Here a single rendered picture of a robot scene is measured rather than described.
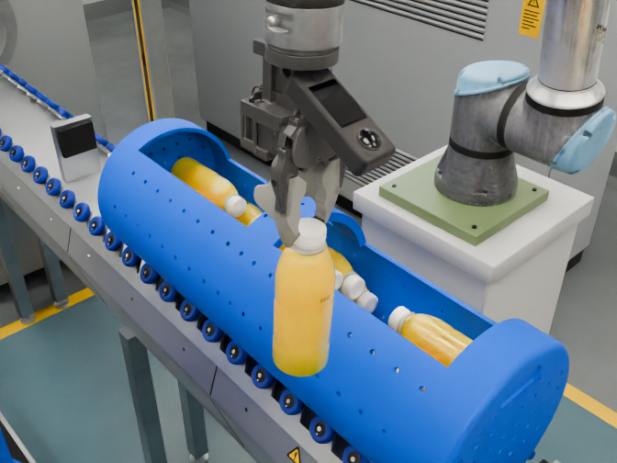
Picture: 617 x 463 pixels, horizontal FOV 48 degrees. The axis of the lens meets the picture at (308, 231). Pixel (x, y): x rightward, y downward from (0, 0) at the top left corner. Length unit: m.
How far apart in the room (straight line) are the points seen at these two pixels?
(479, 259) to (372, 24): 1.81
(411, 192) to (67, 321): 1.89
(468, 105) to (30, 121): 1.42
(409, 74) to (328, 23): 2.15
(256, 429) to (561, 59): 0.78
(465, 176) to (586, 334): 1.71
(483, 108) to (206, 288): 0.54
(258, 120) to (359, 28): 2.23
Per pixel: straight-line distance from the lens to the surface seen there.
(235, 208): 1.36
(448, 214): 1.24
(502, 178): 1.28
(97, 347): 2.76
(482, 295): 1.23
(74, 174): 1.89
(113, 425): 2.48
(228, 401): 1.32
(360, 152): 0.64
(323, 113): 0.65
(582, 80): 1.12
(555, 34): 1.09
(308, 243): 0.75
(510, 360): 0.89
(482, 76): 1.20
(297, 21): 0.65
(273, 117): 0.69
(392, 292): 1.23
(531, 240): 1.25
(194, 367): 1.38
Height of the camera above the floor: 1.84
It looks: 35 degrees down
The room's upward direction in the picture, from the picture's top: straight up
